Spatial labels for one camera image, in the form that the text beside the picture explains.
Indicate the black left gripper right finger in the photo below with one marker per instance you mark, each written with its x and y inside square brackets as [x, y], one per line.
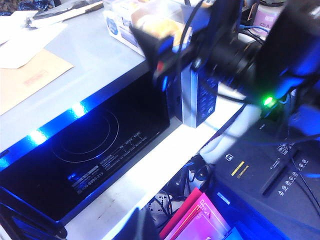
[151, 228]

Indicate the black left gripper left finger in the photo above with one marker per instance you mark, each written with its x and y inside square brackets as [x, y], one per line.
[136, 227]

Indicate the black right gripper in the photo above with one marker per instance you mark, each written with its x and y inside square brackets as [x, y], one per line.
[220, 50]

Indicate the white blue snack box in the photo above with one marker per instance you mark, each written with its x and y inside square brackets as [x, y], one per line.
[120, 27]

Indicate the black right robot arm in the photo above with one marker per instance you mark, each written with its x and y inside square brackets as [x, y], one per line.
[282, 50]

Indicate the magenta gift box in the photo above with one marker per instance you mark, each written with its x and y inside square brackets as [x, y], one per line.
[195, 220]

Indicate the black white Midea microwave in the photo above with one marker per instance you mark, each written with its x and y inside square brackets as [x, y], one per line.
[87, 62]

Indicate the white power strip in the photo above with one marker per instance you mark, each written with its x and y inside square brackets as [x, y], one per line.
[160, 202]

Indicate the white table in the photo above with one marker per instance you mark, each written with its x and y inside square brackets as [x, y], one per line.
[162, 150]

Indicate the long black cream tool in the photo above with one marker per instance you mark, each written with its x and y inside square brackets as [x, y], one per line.
[65, 12]

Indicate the black paper shredder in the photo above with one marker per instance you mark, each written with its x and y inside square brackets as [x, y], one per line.
[250, 175]

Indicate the pink round container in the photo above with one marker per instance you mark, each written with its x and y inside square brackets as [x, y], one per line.
[267, 17]

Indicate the brown paper envelope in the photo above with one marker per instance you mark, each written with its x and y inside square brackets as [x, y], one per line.
[30, 77]

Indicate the white paper sheet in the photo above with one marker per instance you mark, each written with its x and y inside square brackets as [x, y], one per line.
[25, 45]

